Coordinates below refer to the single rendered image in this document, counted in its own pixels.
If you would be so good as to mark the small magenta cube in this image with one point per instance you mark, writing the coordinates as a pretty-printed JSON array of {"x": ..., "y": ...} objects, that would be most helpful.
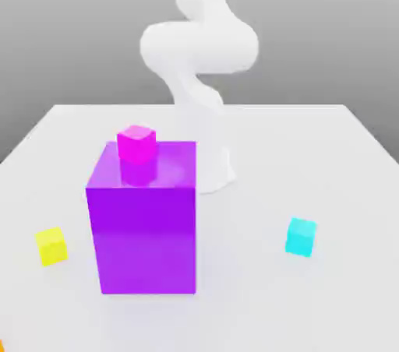
[{"x": 136, "y": 146}]

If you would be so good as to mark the small cyan cube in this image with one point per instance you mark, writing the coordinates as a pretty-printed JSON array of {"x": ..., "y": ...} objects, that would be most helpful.
[{"x": 300, "y": 237}]

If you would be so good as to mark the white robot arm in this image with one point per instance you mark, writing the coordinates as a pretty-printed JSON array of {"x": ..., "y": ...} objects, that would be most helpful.
[{"x": 199, "y": 46}]

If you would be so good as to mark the small yellow cube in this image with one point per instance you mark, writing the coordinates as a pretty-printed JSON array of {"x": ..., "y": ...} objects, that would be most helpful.
[{"x": 51, "y": 247}]

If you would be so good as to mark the large purple box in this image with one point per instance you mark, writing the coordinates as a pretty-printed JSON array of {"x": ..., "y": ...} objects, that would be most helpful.
[{"x": 143, "y": 233}]

